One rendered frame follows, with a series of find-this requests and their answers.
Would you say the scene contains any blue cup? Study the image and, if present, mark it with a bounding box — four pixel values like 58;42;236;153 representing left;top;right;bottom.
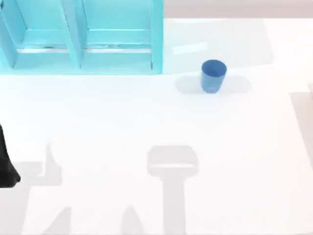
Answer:
201;59;227;94

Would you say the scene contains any light blue rack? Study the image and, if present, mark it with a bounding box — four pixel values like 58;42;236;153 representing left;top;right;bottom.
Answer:
0;0;164;75

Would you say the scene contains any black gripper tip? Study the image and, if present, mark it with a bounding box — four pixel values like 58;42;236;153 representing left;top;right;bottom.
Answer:
0;124;21;189

